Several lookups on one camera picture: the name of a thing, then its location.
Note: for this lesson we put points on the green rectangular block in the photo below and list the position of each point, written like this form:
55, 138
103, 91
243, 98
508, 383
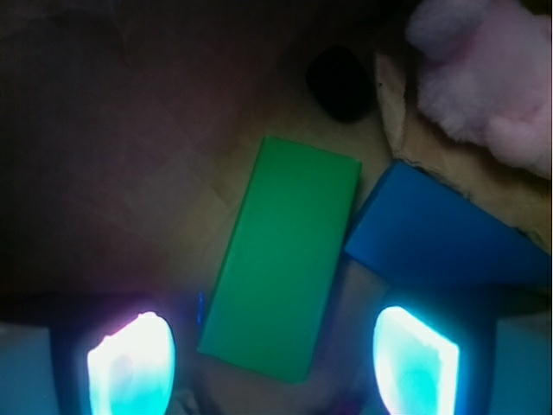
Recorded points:
274, 281

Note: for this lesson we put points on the pink plush bunny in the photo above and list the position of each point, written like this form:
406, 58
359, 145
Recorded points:
485, 77

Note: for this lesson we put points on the blue rectangular block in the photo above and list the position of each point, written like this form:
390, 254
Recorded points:
413, 229

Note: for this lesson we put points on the small black object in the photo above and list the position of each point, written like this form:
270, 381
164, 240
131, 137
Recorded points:
340, 84

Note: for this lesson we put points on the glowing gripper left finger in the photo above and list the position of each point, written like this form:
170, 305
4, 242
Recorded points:
113, 358

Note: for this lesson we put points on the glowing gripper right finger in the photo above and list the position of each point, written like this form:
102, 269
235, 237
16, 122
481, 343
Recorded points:
433, 358

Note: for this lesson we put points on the brown paper bag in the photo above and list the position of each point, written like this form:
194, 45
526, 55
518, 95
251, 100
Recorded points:
128, 132

